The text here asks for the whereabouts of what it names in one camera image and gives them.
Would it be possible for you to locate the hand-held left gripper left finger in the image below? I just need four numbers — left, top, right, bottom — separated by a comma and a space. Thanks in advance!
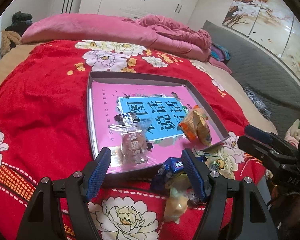
16, 147, 112, 240

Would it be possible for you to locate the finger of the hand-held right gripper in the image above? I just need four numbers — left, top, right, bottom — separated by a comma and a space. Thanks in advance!
244, 124, 299, 155
237, 135, 297, 173

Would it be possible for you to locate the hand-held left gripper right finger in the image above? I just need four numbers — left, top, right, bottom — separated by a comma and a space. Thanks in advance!
181, 148, 279, 240

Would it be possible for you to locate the blue cookie packet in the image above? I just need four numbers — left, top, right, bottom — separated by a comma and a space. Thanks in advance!
150, 156, 190, 190

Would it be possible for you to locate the green clear pastry packet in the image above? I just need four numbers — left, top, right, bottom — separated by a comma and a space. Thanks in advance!
164, 172, 198, 223

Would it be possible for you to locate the round pastry clear packet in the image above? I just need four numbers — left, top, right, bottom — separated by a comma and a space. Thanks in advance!
107, 119, 153, 164

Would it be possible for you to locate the orange noodle snack packet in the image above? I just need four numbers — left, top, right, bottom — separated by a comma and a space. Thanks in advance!
178, 104, 212, 146

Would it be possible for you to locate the black white chocolate bar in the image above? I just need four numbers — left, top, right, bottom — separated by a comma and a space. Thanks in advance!
115, 111, 145, 124

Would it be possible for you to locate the grey cardboard box tray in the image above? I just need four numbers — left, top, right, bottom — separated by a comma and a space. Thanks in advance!
86, 71, 230, 180

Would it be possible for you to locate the person's right forearm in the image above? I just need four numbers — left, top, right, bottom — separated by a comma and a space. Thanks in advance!
272, 192, 300, 233

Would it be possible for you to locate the black white patterned cloth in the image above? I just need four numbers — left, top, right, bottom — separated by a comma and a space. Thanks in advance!
243, 87, 272, 120

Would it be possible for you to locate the pale floral cloth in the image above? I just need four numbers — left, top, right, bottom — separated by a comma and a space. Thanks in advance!
285, 120, 300, 145

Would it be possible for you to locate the grey quilted headboard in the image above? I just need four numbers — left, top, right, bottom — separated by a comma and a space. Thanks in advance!
200, 20, 300, 135

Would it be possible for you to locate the pink book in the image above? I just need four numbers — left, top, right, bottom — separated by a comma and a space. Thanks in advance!
89, 80, 227, 174

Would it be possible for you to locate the pink garment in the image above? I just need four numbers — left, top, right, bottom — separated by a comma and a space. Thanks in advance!
209, 56, 233, 75

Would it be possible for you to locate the colourful striped cloth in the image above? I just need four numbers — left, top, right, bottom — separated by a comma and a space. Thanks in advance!
210, 42, 232, 62

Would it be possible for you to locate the red floral blanket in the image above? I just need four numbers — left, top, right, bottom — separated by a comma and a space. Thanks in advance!
0, 39, 265, 240

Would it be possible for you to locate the floral mural panel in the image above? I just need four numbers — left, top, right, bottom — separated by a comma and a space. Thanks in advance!
221, 0, 300, 93

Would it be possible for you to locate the pink folded quilt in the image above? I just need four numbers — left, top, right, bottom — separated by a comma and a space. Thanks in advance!
136, 14, 213, 62

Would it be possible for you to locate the pink pillow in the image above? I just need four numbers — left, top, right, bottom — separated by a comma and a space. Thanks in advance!
20, 14, 163, 50

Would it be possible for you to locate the brown knitted cloth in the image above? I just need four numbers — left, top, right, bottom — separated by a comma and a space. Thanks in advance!
0, 30, 22, 57

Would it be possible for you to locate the black clothes pile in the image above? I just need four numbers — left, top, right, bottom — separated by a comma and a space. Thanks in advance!
5, 11, 33, 32

